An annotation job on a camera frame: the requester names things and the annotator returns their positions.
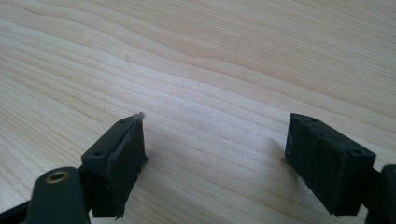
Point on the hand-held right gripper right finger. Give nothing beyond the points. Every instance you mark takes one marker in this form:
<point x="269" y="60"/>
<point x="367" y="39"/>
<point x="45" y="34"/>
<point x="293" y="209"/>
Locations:
<point x="327" y="168"/>

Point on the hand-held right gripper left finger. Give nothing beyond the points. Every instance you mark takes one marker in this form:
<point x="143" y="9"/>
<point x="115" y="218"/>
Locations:
<point x="116" y="168"/>

